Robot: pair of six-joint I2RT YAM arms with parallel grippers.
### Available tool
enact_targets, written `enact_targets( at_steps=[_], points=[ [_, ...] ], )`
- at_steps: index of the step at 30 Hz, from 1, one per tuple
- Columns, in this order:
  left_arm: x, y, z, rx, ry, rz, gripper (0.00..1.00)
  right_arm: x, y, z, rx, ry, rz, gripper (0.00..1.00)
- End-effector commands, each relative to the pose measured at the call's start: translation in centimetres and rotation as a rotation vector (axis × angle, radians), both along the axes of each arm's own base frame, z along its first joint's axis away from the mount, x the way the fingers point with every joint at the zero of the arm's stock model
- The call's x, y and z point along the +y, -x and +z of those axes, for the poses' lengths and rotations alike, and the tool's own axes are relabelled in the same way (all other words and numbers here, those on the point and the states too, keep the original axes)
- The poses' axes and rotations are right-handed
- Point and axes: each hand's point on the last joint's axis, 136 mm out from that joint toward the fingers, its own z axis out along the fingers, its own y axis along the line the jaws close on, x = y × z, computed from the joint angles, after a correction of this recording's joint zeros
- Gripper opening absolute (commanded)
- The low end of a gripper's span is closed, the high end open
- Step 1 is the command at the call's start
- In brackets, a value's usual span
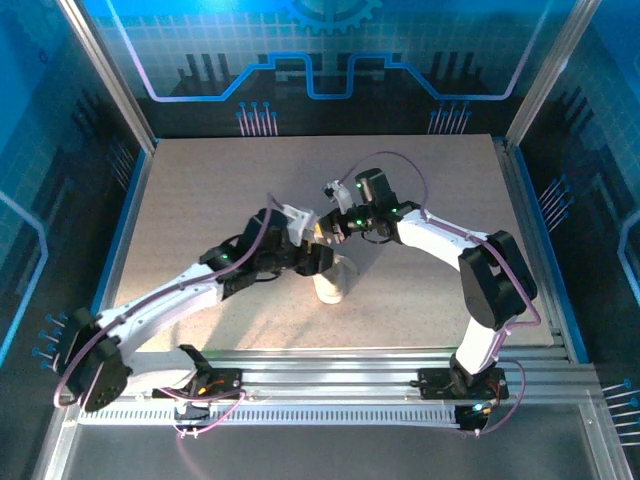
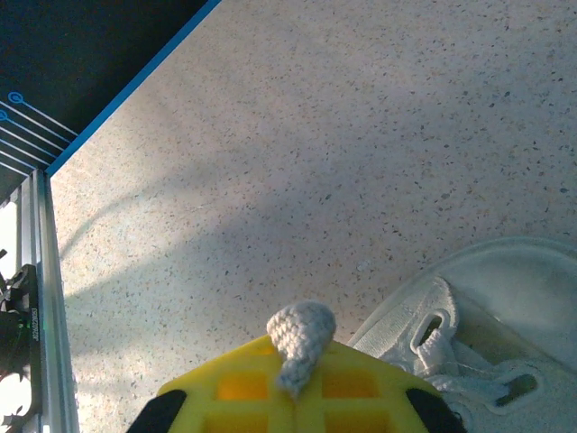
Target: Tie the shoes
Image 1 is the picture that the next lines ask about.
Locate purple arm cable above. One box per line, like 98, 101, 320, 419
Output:
51, 192, 282, 442
338, 150, 545, 438

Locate aluminium frame rail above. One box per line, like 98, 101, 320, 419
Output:
63, 346, 602, 409

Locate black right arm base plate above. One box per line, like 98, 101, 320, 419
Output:
416, 366, 510, 401

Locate white sneaker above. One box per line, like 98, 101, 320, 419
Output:
311, 251, 362, 306

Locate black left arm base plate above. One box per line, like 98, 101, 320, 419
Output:
188, 366, 245, 401

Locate aluminium frame post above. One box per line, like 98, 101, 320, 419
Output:
56, 0, 159, 154
503, 0, 604, 149

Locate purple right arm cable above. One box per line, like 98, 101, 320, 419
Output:
338, 150, 545, 438

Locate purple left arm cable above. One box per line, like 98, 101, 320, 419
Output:
51, 192, 282, 442

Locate aluminium side rail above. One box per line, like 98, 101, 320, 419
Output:
492, 138, 574, 362

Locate black controller board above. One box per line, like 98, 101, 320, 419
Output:
456, 400, 495, 432
171, 394, 212, 422

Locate white slotted cable duct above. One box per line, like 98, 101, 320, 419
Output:
77, 405, 464, 430

